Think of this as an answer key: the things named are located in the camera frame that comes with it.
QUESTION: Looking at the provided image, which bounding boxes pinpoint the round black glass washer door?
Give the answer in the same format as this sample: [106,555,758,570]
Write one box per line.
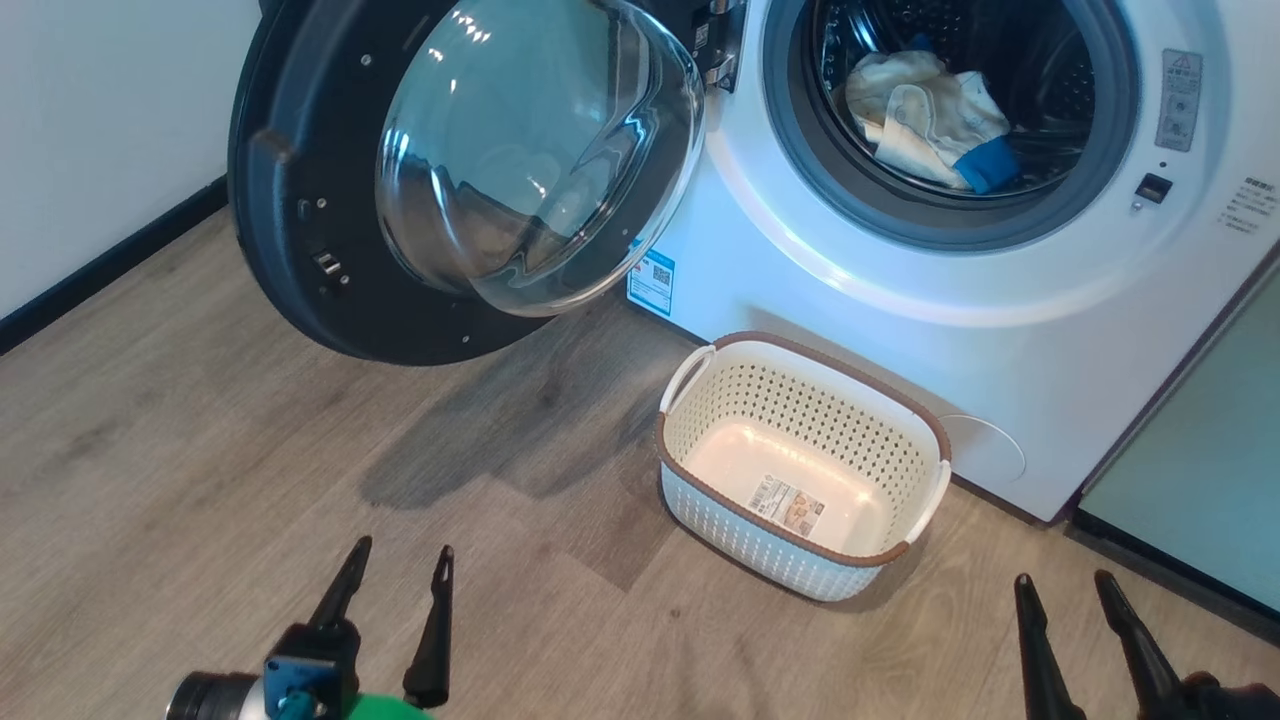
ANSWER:
[227,0,749,367]

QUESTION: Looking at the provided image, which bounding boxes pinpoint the round filter cover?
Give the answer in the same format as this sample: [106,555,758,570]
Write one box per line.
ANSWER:
[935,413,1029,487]

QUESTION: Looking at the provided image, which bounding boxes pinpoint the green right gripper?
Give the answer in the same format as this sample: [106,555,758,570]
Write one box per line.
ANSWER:
[1014,570,1280,720]

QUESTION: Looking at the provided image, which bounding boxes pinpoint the black cabinet plinth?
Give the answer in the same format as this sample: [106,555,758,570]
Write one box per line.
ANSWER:
[1063,505,1280,647]

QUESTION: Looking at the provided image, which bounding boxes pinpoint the steel washer drum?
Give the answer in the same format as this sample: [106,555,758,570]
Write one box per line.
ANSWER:
[810,0,1097,198]

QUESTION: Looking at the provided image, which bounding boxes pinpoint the blue energy label sticker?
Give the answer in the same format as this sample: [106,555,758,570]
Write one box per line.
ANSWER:
[627,245,677,320]

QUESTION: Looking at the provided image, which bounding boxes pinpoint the black text label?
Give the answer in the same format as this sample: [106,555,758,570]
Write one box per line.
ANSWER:
[1217,177,1280,237]

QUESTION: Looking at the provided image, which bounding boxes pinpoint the black wall baseboard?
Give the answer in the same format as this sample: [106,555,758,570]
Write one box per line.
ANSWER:
[0,175,230,357]

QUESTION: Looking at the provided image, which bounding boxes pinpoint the white front-load washing machine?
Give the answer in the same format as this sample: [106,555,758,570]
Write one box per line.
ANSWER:
[625,0,1280,527]

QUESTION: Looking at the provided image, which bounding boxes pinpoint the metal door hinge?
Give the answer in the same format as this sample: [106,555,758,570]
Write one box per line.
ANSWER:
[690,0,747,94]

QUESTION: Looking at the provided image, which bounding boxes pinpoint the grey warning sticker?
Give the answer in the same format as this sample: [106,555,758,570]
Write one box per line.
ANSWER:
[1155,48,1205,154]

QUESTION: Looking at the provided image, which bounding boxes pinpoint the wide teal cabinet door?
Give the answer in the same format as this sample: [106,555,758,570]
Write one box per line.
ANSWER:
[1075,285,1280,613]

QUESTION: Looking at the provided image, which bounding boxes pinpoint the paper basket sticker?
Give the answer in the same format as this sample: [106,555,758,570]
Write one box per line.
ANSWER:
[747,475,828,539]

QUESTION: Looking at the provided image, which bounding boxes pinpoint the pale yellow baby garment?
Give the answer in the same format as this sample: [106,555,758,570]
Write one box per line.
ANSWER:
[905,35,1023,197]
[845,48,967,191]

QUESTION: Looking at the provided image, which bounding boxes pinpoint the grey rubber door gasket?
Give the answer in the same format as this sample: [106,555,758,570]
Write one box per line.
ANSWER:
[761,0,1142,253]

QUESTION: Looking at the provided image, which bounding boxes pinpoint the white perforated basket brown rim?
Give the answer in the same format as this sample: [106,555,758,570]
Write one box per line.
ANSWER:
[655,331,954,604]

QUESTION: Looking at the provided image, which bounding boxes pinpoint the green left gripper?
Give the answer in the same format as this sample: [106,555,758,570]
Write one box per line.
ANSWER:
[308,536,455,720]

